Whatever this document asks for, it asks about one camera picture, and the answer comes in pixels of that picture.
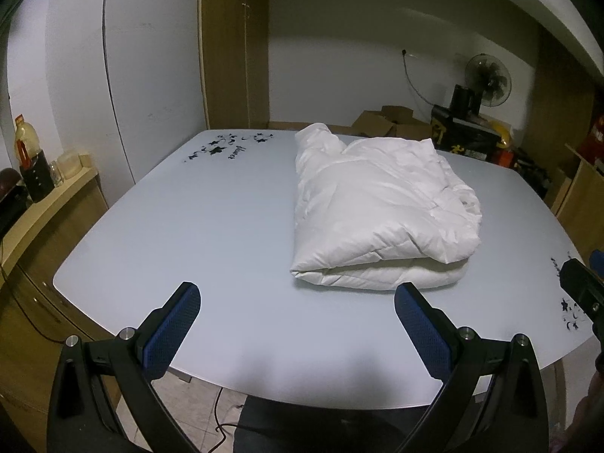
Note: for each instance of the cooking oil bottle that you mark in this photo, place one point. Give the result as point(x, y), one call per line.
point(27, 141)

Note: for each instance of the white quilted jacket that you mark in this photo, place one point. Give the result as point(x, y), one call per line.
point(377, 207)

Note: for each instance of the red items on cabinet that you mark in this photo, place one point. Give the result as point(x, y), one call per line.
point(597, 144)

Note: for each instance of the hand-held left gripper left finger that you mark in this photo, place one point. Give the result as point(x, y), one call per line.
point(172, 330)

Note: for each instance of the translucent plastic container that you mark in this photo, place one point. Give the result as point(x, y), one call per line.
point(68, 164)

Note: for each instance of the wooden wardrobe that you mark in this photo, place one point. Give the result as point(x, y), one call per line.
point(233, 47)

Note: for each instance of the black container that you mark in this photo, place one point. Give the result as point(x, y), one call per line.
point(37, 179)

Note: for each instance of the yellow helmet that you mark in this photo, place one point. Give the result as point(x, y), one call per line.
point(501, 133)

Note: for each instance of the wooden shelf cabinet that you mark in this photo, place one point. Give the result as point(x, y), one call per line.
point(578, 203)

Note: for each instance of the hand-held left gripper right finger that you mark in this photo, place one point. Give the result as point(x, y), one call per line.
point(424, 330)

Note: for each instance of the black kettle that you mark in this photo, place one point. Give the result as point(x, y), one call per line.
point(465, 99)

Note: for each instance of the dark chair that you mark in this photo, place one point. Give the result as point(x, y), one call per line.
point(292, 427)

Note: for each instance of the wooden sideboard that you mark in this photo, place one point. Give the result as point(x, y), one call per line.
point(42, 255)

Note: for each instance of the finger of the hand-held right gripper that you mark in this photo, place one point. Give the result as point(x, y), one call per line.
point(583, 283)

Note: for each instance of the glass jar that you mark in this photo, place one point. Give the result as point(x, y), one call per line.
point(56, 173)

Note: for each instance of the dark brown bag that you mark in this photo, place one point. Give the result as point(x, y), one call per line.
point(12, 203)

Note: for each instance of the red canister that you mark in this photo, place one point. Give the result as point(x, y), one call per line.
point(504, 158)

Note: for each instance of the black and yellow box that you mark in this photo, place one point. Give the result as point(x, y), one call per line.
point(465, 139)

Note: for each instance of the black standing fan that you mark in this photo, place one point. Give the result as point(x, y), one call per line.
point(490, 80)

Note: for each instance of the cardboard box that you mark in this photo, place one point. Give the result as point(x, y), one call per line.
point(410, 125)
point(370, 125)

